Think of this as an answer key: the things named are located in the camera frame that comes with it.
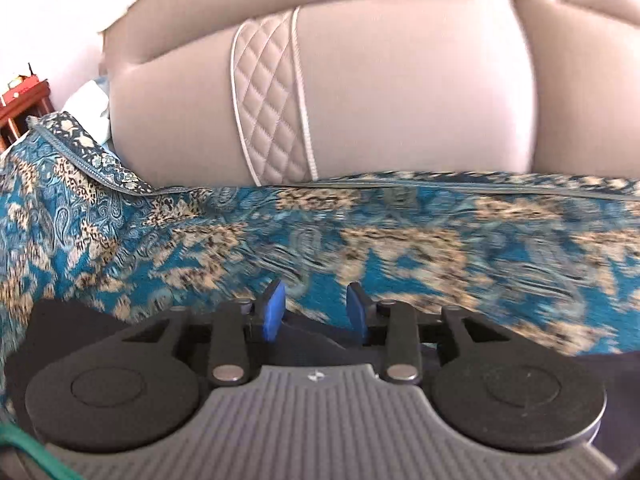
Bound wooden nightstand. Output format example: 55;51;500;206
0;79;52;153

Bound beige leather headboard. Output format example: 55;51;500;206
102;0;640;192

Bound red box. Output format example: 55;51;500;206
1;75;40;98

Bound blue patterned bedspread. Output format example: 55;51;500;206
0;112;640;411

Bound black pants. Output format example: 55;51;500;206
5;299;640;461

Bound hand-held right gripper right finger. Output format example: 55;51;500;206
346;281;507;387

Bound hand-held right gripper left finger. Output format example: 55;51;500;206
122;280;287;387

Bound light blue pillow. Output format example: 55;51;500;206
61;77;115;152

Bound green cable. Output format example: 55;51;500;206
0;422;78;480

